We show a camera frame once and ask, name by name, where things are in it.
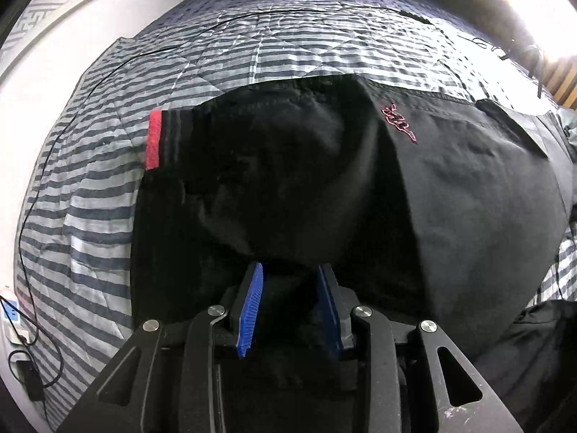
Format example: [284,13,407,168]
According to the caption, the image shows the black charger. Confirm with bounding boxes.
[18,361,47,403]

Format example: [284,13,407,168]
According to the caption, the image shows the black cable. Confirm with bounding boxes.
[16,6,436,389]

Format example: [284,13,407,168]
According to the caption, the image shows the white power strip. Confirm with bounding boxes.
[0,286,35,346]

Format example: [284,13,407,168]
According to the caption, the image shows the ring light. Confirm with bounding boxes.
[496,0,577,61]

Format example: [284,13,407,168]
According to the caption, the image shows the wooden slatted panel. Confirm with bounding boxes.
[538,56,577,110]

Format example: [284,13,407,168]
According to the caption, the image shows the black light stand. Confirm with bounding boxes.
[509,43,549,100]

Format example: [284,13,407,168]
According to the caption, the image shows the black pants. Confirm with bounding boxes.
[131,74,571,433]

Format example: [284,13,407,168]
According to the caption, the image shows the black cloth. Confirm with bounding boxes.
[469,298,577,433]

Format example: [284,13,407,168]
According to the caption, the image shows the grey striped blanket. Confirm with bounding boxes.
[13,0,577,431]

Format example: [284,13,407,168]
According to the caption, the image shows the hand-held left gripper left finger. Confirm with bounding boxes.
[56,262,267,433]

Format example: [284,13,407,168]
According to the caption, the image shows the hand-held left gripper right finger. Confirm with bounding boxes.
[316,264,524,433]

